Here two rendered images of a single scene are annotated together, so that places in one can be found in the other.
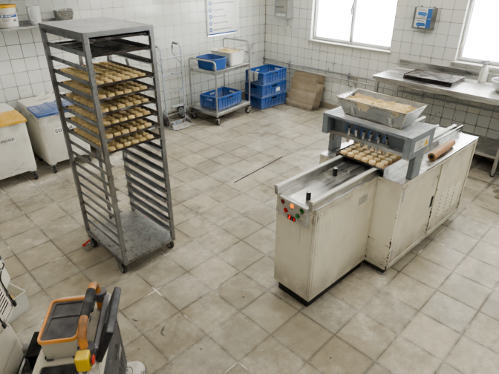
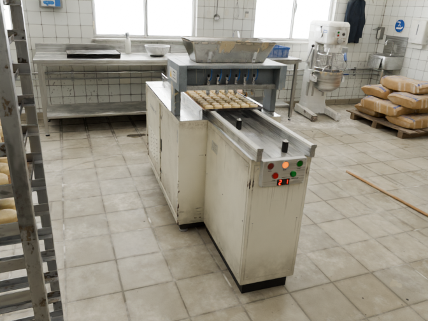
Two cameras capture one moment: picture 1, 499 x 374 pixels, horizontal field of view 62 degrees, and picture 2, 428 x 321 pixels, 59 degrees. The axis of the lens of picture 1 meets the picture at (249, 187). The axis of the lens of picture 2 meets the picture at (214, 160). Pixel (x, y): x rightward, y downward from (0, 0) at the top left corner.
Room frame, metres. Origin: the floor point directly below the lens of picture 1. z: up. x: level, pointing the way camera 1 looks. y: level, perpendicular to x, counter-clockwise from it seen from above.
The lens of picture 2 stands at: (1.91, 1.43, 1.51)
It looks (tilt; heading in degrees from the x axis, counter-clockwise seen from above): 22 degrees down; 293
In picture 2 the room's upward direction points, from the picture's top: 3 degrees clockwise
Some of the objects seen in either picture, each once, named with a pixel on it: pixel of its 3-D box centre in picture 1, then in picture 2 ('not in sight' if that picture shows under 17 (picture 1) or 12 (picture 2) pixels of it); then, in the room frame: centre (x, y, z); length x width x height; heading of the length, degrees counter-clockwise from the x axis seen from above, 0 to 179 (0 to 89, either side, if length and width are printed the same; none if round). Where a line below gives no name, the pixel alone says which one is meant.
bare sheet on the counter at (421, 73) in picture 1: (434, 75); (93, 51); (5.15, -2.28, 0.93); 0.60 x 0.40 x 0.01; 46
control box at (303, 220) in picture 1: (293, 211); (282, 171); (2.27, -0.28, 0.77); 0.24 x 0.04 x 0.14; 43
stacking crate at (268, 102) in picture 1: (265, 98); not in sight; (6.97, -0.28, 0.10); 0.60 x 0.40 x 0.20; 133
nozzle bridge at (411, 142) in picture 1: (373, 140); (225, 87); (2.86, -0.92, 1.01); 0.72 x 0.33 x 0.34; 43
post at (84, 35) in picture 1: (108, 165); (33, 262); (2.53, 0.96, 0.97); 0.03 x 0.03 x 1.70; 45
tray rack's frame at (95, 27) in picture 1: (115, 148); not in sight; (2.91, 1.02, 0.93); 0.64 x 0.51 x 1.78; 45
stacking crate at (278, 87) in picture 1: (266, 86); not in sight; (6.97, -0.28, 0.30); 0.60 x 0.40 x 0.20; 135
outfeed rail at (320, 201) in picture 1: (396, 159); (237, 102); (2.83, -1.10, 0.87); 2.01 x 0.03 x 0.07; 133
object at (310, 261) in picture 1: (324, 230); (248, 195); (2.52, -0.55, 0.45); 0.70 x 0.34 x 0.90; 133
